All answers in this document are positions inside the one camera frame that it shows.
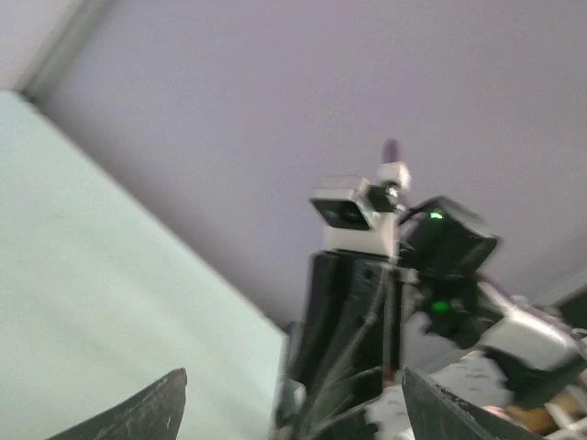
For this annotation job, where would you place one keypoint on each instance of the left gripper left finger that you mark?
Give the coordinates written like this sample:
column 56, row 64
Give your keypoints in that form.
column 154, row 413

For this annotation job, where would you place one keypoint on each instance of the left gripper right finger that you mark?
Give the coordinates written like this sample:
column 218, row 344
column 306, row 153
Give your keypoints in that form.
column 435, row 413

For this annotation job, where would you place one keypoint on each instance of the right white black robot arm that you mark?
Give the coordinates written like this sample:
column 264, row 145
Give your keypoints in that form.
column 537, row 354

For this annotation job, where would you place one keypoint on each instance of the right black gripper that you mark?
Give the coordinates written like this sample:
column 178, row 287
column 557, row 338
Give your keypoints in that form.
column 350, row 347

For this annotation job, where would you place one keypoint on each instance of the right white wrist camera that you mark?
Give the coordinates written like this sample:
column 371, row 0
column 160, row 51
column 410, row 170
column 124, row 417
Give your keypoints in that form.
column 362, row 216

